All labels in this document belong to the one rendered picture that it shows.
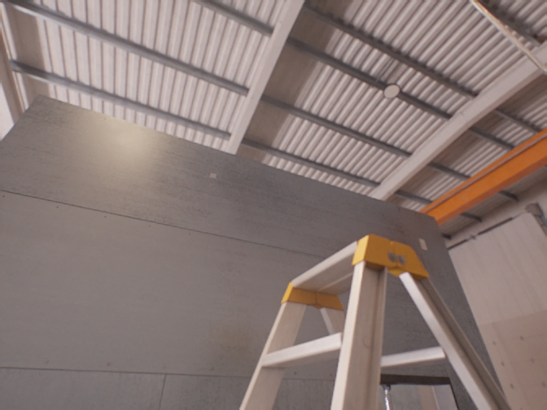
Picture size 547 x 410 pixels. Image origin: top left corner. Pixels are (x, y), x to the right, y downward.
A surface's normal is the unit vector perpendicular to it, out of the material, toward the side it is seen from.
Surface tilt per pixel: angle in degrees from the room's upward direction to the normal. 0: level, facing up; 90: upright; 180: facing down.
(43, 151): 90
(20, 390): 90
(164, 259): 90
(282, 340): 92
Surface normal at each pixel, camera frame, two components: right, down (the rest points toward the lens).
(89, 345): 0.41, -0.53
